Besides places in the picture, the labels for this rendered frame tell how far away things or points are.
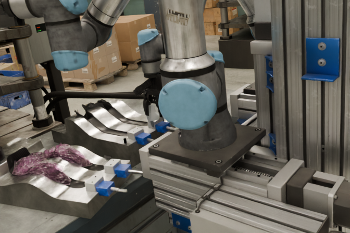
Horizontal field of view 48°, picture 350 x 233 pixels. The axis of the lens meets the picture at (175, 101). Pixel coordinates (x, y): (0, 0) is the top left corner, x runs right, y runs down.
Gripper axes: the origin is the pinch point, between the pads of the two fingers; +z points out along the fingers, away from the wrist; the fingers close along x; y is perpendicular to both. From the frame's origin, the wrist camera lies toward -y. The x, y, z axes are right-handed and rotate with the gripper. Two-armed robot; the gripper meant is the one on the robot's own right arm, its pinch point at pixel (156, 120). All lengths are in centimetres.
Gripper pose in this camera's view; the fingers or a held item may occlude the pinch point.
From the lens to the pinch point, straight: 151.7
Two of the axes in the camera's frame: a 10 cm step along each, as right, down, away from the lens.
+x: 6.4, -3.3, 7.0
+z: 1.2, 9.4, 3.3
